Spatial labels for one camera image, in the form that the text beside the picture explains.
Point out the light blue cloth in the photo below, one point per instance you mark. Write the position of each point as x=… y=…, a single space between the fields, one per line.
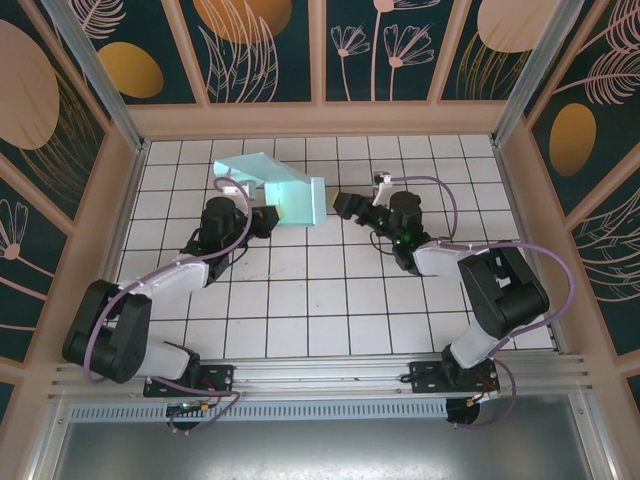
x=295 y=200

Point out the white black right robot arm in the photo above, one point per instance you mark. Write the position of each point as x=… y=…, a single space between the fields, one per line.
x=475 y=345

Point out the aluminium side rail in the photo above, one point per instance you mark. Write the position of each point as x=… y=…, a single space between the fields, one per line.
x=117 y=230
x=525 y=225

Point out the aluminium corner post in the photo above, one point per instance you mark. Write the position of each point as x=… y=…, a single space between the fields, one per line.
x=535 y=70
x=95 y=75

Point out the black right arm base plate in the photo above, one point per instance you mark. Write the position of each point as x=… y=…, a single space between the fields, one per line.
x=425 y=375

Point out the grey metal sheet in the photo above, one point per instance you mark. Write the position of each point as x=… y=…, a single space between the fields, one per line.
x=320 y=452

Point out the long aluminium base rail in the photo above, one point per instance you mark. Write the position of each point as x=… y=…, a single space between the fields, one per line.
x=320 y=372

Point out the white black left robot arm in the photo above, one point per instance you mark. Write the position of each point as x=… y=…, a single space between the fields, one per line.
x=170 y=360

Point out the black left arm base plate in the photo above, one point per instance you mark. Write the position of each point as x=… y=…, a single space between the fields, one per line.
x=220 y=375

